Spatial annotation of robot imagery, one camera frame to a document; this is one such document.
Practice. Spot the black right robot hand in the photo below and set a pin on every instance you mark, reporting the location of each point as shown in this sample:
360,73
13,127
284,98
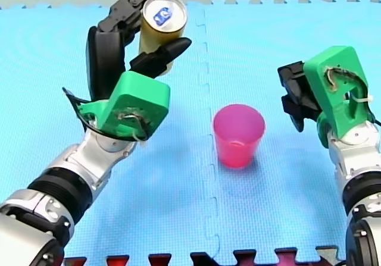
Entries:
297,95

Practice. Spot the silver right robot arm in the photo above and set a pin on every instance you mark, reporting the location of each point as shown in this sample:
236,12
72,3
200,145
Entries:
345,105

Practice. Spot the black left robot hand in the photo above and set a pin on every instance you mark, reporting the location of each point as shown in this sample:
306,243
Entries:
104,54

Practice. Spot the yellow drink can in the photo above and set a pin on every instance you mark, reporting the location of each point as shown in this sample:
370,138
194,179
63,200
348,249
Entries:
162,25

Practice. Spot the pink plastic cup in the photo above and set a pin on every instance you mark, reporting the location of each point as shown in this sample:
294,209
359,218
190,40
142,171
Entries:
238,135

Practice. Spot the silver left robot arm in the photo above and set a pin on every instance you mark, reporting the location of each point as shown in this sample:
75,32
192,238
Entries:
98,147

